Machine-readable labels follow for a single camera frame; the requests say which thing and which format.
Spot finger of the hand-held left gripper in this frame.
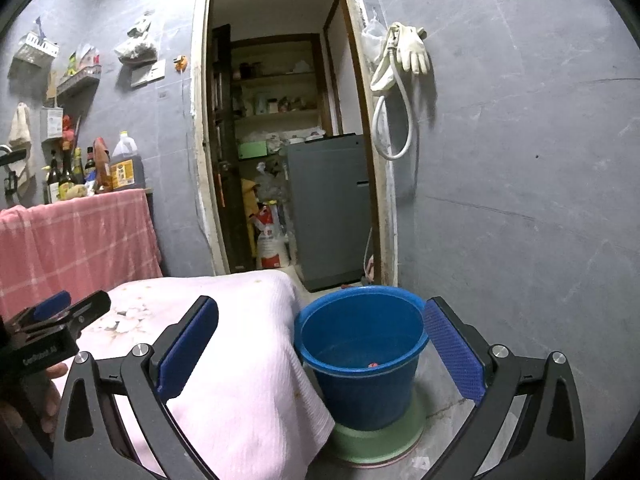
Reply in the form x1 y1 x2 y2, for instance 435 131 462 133
22 289 112 344
2 290 72 334

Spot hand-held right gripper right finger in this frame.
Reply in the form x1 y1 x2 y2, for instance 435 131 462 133
423 296 587 480

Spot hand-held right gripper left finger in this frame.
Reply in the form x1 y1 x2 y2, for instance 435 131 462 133
52 295 220 480

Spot blue plastic bucket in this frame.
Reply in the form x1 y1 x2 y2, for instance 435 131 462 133
293 285 430 432

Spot person's left hand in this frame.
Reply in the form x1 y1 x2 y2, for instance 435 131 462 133
0 362 69 436

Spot light pink cloth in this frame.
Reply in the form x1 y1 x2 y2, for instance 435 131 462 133
52 270 336 480

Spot salmon checked towel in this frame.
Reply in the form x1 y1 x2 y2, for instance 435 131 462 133
0 190 164 322

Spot green basin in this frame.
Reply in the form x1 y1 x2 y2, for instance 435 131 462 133
327 389 427 467

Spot red white plastic bottle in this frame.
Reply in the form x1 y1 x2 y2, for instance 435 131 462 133
254 200 291 270

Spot cooking oil jug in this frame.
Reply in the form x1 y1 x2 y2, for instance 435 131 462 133
108 131 146 191

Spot yellow bag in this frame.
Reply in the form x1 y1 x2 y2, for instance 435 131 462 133
241 178 259 257

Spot beige hanging cloth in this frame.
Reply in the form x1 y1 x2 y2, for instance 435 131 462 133
7 102 34 197

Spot white utensil holder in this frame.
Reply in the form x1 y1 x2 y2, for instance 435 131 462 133
39 106 64 142

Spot pile of clear plastic bags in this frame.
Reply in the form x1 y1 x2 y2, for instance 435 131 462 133
254 159 289 202

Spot grey washing machine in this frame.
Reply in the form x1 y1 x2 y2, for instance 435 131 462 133
284 133 374 294

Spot green box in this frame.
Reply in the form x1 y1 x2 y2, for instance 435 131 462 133
237 140 269 160

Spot filled hanging plastic bag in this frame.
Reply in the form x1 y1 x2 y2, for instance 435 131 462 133
113 9 159 65

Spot wooden shelf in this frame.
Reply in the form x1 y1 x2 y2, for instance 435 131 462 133
229 34 327 137

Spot white rubber gloves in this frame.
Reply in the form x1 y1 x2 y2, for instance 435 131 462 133
396 22 431 76

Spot clear plastic bag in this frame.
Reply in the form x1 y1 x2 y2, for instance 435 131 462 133
359 9 387 62

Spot wooden door frame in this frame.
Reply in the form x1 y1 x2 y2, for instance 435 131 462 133
191 0 399 287

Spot grey wall rack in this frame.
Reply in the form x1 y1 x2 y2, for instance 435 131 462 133
55 62 103 102

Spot white wall socket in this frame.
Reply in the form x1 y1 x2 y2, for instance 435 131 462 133
130 58 167 89

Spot white wall basket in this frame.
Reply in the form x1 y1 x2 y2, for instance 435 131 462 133
12 16 60 67

